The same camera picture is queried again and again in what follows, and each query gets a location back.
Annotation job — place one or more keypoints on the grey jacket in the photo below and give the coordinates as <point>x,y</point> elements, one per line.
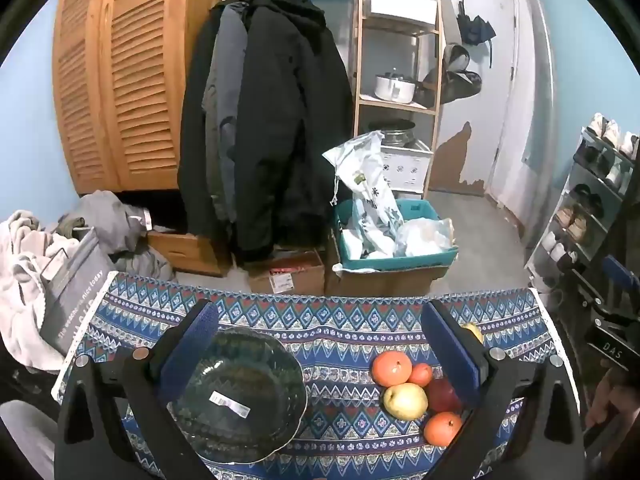
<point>225,85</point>

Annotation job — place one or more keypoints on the large yellow apple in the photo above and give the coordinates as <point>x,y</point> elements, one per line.
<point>405,402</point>

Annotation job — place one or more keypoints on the dark blue umbrella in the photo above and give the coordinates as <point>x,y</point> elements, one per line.
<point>475,30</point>

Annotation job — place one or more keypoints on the small tangerine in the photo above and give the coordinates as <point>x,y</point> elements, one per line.
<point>421,375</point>

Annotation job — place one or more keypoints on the white shoe rack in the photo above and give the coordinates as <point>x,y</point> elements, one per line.
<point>590,182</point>

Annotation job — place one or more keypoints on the red apple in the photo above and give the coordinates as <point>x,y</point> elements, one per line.
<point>442,397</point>

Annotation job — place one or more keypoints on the metal steamer pot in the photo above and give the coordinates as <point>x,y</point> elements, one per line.
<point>397,135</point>

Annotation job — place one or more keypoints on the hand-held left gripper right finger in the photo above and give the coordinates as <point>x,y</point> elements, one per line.
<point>452,355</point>

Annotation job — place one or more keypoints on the shoe rack with shoes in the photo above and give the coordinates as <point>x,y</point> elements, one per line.
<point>575,222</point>

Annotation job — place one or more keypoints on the white storage box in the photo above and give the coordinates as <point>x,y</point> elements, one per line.
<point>400,5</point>

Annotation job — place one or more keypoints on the small cardboard box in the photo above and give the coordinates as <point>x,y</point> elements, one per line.
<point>300,275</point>

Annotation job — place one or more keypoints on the black hooded coat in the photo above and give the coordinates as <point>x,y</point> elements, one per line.
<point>285,110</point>

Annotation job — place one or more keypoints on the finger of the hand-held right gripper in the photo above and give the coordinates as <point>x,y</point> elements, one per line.
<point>617,270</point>

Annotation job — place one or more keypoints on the grey tote bag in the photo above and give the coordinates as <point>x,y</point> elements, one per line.
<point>75,290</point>

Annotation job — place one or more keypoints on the grey hanging backpack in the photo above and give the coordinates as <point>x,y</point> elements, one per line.
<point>452,82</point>

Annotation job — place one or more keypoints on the green glass bowl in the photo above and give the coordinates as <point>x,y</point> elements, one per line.
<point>250,375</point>

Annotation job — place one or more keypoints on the blue patterned tablecloth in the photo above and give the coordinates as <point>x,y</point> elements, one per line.
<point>340,320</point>

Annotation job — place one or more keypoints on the person's right hand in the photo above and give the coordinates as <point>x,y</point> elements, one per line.
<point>607,397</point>

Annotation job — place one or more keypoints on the grey metal pipe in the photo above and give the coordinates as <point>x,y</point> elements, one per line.
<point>545,85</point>

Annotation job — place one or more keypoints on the silver cooking pot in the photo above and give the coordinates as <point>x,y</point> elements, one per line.
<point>395,89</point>

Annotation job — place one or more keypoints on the clear plastic bag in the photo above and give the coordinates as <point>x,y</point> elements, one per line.
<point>425,235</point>

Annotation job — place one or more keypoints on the wooden louvered wardrobe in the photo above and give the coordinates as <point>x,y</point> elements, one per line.
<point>135,85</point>

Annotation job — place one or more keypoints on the white perforated crate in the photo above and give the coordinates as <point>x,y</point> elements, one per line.
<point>405,167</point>

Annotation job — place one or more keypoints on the large cardboard box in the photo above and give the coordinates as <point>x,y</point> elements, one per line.
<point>380,282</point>

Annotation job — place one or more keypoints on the large orange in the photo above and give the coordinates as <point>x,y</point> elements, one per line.
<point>391,369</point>

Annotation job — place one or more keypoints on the wooden shelf unit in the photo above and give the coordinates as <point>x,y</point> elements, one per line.
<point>358,60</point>

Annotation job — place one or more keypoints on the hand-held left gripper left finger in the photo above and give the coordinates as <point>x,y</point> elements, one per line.
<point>192,345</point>

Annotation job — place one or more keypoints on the medium orange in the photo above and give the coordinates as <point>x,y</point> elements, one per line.
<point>442,430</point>

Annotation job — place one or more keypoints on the wooden drawer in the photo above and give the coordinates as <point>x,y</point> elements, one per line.
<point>185,252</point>

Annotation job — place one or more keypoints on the white door with peeling paint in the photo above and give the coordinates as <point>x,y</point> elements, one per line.
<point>500,110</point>

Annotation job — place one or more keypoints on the small yellow fruit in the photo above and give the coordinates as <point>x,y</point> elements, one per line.
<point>474,334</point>

